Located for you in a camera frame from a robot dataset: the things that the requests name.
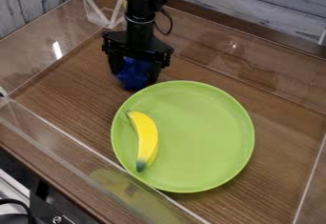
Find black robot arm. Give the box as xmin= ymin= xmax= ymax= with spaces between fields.
xmin=101 ymin=0 xmax=174 ymax=90

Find black cable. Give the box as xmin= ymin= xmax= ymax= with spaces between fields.
xmin=0 ymin=198 xmax=35 ymax=224

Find clear acrylic tray walls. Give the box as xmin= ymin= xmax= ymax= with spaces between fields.
xmin=0 ymin=0 xmax=326 ymax=224

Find green plate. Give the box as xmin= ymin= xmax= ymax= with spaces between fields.
xmin=110 ymin=80 xmax=255 ymax=193

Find blue star-shaped block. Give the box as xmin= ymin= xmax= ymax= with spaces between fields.
xmin=117 ymin=56 xmax=150 ymax=90

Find yellow toy banana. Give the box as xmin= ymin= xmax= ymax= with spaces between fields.
xmin=125 ymin=111 xmax=158 ymax=173

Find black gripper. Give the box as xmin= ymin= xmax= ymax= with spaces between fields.
xmin=101 ymin=31 xmax=174 ymax=84

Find black metal bracket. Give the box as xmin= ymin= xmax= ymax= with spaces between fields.
xmin=26 ymin=177 xmax=100 ymax=224

